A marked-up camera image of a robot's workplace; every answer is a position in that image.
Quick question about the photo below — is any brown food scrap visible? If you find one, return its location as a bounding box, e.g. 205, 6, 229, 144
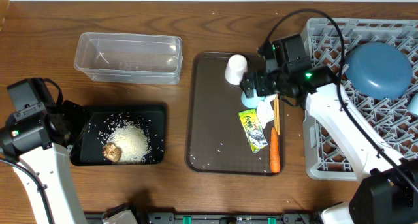
102, 143, 122, 162

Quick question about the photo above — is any dark blue large bowl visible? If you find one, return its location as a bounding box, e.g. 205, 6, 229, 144
345, 42, 412, 99

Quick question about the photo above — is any pile of white rice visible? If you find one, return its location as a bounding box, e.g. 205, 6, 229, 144
96, 112, 164, 165

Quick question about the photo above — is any light blue small bowl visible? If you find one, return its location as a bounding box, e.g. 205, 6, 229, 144
407, 94, 418, 116

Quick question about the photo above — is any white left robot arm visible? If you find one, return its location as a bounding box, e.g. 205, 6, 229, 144
1, 78, 87, 223

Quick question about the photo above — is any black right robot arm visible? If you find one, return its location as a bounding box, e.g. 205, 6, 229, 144
240, 35, 417, 223

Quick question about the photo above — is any grey dishwasher rack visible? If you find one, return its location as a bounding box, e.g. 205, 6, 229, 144
301, 18, 417, 181

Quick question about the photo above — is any right wooden chopstick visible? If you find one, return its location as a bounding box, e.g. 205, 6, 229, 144
274, 96, 280, 136

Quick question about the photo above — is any wooden chopstick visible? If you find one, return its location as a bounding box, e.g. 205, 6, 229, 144
274, 97, 280, 134
274, 96, 280, 136

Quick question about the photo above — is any left wooden chopstick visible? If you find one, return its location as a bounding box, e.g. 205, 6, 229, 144
274, 97, 280, 134

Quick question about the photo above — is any crumpled white tissue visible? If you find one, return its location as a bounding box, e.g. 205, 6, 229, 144
256, 95, 276, 129

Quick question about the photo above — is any pink plastic cup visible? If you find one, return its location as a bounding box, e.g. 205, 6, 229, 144
225, 54, 248, 85

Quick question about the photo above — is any black plastic tray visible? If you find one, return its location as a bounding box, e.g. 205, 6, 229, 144
71, 104, 166, 166

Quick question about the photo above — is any green foil snack wrapper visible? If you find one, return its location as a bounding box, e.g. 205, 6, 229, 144
238, 109, 268, 153

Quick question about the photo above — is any orange carrot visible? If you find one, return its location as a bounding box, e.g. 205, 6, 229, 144
270, 127, 281, 173

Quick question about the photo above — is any brown serving tray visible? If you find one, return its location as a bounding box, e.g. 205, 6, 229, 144
185, 52, 273, 176

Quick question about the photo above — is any clear plastic container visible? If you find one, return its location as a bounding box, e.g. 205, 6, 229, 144
74, 32, 183, 84

